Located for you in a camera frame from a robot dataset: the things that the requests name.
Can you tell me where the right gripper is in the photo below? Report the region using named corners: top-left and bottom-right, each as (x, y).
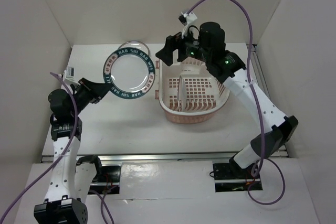
top-left (155, 23), bottom-right (211, 66)

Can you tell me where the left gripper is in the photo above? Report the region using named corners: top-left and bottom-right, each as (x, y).
top-left (69, 77), bottom-right (112, 116)

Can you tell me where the red character plate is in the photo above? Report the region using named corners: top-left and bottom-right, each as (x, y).
top-left (118, 41), bottom-right (150, 55)

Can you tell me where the green rim plate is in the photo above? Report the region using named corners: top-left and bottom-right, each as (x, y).
top-left (103, 47), bottom-right (156, 100)

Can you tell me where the orange sunburst plate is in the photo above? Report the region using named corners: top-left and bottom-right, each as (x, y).
top-left (177, 76), bottom-right (187, 112)

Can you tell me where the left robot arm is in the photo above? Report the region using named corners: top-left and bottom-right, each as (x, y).
top-left (34, 78), bottom-right (112, 223)

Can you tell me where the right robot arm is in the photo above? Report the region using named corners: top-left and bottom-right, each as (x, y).
top-left (155, 22), bottom-right (298, 178)

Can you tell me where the white pink dish rack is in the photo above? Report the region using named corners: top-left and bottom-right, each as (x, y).
top-left (155, 57), bottom-right (230, 124)

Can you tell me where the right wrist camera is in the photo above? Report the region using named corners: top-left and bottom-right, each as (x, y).
top-left (179, 11), bottom-right (197, 39)

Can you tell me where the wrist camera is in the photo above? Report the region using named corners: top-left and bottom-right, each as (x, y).
top-left (179, 11), bottom-right (197, 39)
top-left (62, 67), bottom-right (75, 85)

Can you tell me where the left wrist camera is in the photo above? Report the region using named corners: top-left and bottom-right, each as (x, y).
top-left (62, 67), bottom-right (75, 85)

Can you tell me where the aluminium front rail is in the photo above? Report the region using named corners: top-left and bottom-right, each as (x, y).
top-left (40, 149), bottom-right (289, 164)

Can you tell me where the aluminium side rail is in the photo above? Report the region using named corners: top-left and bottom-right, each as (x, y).
top-left (250, 44), bottom-right (289, 158)

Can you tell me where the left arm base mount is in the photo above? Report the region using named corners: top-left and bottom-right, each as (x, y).
top-left (90, 164), bottom-right (121, 195)

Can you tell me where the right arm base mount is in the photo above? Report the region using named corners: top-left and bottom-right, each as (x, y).
top-left (209, 163), bottom-right (263, 193)

